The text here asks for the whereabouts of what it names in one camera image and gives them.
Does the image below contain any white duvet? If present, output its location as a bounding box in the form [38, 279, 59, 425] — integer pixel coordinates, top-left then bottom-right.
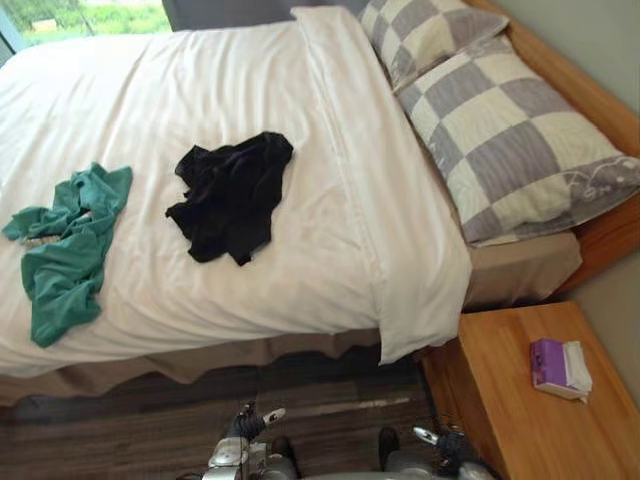
[0, 4, 474, 379]

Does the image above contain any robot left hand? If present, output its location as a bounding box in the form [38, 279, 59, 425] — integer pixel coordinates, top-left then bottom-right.
[235, 402, 288, 445]

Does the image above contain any green cloth garment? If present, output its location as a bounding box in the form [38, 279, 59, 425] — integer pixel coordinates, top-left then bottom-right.
[1, 162, 134, 350]

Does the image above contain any brown fitted bed sheet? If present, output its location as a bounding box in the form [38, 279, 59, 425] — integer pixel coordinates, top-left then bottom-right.
[0, 230, 584, 407]

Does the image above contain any window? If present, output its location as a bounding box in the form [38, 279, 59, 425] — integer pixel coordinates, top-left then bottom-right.
[0, 0, 172, 55]

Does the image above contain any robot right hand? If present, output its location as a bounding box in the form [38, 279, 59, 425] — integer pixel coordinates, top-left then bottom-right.
[411, 425, 470, 466]

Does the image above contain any black cloth garment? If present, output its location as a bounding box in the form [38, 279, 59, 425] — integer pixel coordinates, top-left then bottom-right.
[164, 130, 296, 267]

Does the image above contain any wooden nightstand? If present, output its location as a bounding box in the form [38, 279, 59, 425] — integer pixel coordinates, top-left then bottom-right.
[419, 299, 640, 480]

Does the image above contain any wooden bed frame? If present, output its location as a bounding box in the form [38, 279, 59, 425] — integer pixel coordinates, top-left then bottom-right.
[462, 0, 640, 297]

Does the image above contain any grey cream checked pillow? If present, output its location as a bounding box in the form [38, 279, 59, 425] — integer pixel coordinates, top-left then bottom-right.
[392, 47, 640, 248]
[356, 0, 512, 92]

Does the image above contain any purple tissue pack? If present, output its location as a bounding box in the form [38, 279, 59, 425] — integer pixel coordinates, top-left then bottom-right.
[529, 338, 595, 405]

